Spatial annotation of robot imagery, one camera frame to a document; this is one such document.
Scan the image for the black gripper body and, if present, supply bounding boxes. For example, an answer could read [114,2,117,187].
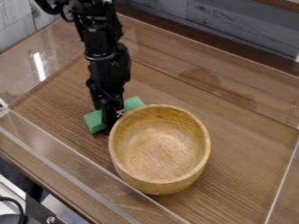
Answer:
[84,43,131,97]

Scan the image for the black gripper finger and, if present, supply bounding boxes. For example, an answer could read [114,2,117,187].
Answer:
[102,95,125,130]
[88,86,104,110]

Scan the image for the green rectangular block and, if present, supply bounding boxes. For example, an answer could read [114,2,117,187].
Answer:
[83,96,146,134]

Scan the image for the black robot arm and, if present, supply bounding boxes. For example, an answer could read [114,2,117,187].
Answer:
[34,0,131,134]

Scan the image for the brown wooden bowl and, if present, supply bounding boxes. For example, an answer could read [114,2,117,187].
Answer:
[108,104,211,195]

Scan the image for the clear acrylic tray walls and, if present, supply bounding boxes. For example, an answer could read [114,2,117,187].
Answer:
[0,14,299,224]

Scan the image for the black metal bracket with screw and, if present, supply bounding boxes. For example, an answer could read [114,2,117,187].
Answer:
[26,194,66,224]

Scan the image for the black cable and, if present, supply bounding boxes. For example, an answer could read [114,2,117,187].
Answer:
[0,195,27,224]

